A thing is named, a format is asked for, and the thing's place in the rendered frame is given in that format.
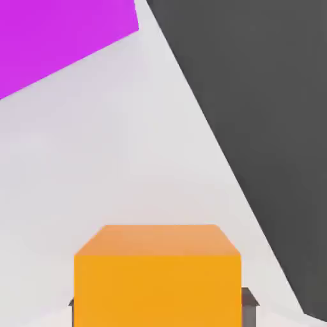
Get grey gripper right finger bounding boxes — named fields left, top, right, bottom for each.
left=241, top=287, right=284, bottom=327

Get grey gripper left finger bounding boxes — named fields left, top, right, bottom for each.
left=48, top=298, right=75, bottom=327

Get small orange cube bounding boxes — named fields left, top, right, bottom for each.
left=73, top=224, right=243, bottom=327

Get large magenta box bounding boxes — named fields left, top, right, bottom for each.
left=0, top=0, right=140, bottom=100

